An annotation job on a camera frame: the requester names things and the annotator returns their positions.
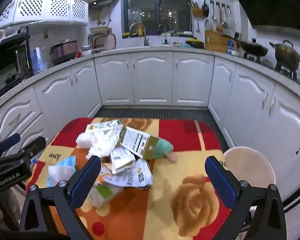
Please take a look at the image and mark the small straight metal faucet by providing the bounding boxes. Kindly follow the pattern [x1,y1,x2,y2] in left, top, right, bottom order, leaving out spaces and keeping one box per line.
[159,24,171,44]

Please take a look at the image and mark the black wok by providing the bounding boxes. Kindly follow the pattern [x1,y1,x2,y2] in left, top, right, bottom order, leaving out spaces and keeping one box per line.
[221,34,269,57]

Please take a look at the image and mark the printed white paper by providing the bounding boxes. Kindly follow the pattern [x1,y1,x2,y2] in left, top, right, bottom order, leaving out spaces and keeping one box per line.
[102,159,154,188]

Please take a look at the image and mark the yellow utensil holder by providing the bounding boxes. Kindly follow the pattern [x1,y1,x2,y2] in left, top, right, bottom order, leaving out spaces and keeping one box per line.
[189,1,203,17]

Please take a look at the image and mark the metal skimmer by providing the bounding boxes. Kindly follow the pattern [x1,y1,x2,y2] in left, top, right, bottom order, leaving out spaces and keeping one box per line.
[221,5,229,29]

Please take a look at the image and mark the black microwave oven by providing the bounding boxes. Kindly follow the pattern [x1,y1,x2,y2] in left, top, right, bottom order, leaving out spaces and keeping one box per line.
[0,44,30,81]

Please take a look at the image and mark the dark hanging gourd ladle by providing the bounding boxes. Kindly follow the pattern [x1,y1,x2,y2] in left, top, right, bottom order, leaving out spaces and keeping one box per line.
[202,0,210,18]

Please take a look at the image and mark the dark kettle pot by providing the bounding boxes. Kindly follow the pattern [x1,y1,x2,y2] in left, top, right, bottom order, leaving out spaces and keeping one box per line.
[269,39,300,72]

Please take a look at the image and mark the red yellow printed blanket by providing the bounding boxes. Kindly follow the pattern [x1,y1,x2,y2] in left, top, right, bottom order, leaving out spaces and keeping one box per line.
[25,117,234,240]

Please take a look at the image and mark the blue white box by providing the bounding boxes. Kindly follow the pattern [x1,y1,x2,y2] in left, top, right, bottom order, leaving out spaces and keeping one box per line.
[30,47,45,74]

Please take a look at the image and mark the curved metal faucet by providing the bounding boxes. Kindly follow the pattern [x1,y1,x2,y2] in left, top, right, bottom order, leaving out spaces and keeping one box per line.
[129,22,150,47]

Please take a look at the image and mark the green fuzzy cloth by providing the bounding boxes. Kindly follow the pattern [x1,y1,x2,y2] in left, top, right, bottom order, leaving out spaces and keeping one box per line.
[152,138,177,162]

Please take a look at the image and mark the silver medicine box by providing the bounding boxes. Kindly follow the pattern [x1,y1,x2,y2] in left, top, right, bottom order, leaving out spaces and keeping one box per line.
[110,147,136,176]

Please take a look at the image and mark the wooden spatula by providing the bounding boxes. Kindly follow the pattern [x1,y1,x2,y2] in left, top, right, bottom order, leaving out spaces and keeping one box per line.
[216,6,224,32]

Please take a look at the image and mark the wooden cutting board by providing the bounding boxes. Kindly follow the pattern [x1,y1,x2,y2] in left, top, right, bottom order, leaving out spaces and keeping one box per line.
[205,29,229,54]

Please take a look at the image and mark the dark range hood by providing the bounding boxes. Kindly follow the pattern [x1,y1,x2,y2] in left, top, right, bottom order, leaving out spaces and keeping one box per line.
[226,0,300,33]

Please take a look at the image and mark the white lattice wall cabinets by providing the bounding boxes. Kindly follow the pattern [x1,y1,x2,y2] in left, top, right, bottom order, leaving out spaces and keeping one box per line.
[0,0,89,30]

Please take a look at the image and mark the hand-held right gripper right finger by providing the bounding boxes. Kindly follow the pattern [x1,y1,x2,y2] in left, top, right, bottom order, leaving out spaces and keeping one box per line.
[204,156,292,240]

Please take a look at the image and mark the black pot with yellow lid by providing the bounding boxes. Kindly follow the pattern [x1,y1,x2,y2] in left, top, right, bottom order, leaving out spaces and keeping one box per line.
[185,38,205,49]

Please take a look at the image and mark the white plastic bucket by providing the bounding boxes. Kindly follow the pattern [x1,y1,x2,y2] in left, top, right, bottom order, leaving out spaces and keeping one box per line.
[223,147,277,203]

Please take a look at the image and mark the dark red rice cooker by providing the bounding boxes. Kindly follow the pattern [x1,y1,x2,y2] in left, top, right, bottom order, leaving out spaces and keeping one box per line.
[49,39,79,65]

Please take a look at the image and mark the white blue carton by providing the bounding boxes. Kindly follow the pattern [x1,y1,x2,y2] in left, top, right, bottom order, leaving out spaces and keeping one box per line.
[227,40,241,56]

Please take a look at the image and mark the dish rack with plates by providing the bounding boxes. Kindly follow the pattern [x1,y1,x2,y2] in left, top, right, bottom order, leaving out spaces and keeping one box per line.
[89,26,117,53]

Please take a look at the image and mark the black metal shelf rack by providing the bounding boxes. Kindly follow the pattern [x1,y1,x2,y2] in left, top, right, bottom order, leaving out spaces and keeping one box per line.
[0,26,32,91]

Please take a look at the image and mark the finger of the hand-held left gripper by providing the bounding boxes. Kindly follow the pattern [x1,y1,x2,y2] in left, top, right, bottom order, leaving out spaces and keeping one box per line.
[0,133,22,156]
[16,136,47,160]

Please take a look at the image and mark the white kitchen base cabinets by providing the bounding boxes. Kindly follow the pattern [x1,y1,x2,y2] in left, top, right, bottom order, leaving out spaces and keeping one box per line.
[0,47,300,207]

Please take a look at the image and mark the dark kitchen window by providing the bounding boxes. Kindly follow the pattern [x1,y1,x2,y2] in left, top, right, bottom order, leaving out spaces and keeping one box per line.
[122,0,192,39]

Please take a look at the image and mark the blue white plastic packet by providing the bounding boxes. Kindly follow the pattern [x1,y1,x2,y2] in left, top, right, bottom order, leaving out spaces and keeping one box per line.
[47,155,77,187]

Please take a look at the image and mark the white tissue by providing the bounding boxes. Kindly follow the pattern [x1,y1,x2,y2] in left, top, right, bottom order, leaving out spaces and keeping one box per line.
[86,125,123,159]

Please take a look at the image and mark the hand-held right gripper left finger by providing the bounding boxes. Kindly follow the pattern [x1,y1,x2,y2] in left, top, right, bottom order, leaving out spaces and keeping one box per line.
[19,155,102,240]

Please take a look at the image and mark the white printed cardboard box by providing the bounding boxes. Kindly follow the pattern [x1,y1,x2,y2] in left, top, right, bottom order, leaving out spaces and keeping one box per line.
[117,126,161,160]

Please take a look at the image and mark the white green milk carton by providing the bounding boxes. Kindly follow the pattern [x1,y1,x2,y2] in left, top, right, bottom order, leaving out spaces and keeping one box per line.
[85,119,123,134]

